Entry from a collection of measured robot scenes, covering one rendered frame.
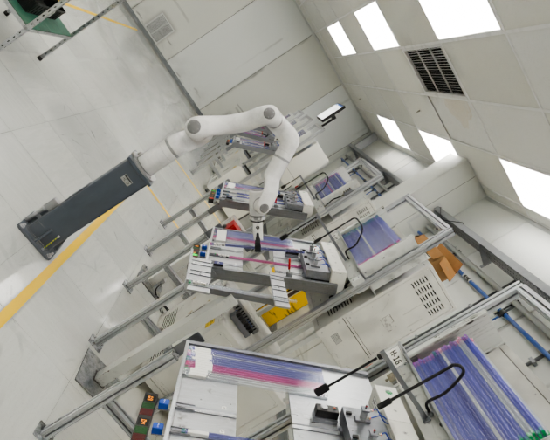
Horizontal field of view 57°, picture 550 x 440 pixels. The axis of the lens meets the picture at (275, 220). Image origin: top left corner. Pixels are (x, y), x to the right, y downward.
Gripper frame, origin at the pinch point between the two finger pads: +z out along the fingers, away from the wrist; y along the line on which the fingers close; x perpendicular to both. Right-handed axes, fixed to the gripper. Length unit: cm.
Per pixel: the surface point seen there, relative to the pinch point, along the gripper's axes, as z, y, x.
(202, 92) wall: -46, 871, 104
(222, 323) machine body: 39.2, -10.0, 19.5
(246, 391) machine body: 82, -10, 7
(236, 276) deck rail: 12.2, -10.0, 11.5
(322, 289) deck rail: 20.5, -10.0, -34.0
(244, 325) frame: 48.6, 5.2, 8.1
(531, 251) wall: 64, 161, -246
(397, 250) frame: -2, -12, -72
